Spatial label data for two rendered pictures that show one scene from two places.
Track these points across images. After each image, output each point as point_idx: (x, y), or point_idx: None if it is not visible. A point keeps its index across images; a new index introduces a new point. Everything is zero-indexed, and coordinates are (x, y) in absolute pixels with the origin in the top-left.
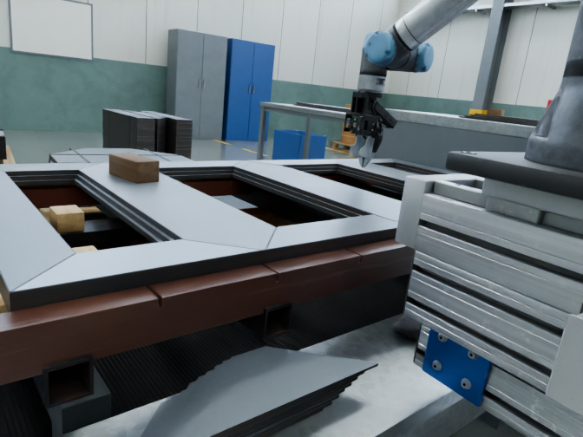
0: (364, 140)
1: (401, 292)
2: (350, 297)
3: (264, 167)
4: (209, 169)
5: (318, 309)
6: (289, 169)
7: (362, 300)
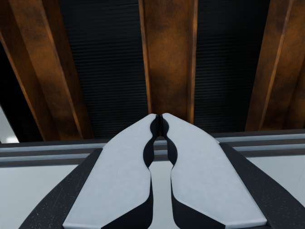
0: (151, 217)
1: (232, 18)
2: (206, 90)
3: (2, 216)
4: None
5: (208, 131)
6: (5, 181)
7: (217, 83)
